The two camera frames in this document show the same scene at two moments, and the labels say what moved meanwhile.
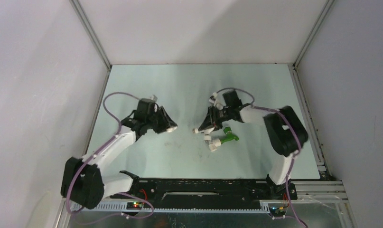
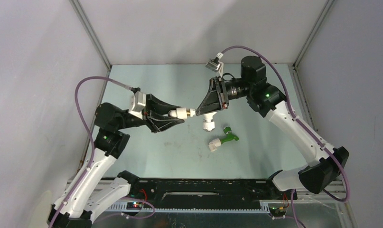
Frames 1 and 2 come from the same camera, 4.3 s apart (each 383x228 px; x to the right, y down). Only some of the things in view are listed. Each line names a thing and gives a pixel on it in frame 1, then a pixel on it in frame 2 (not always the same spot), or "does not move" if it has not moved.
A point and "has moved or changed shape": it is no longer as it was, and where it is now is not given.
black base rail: x=161 y=192 does not move
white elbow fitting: x=170 y=129 to x=180 y=113
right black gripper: x=211 y=120 to x=213 y=102
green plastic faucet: x=229 y=136 does not move
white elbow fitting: x=216 y=143 does not move
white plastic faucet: x=207 y=133 has moved or changed shape
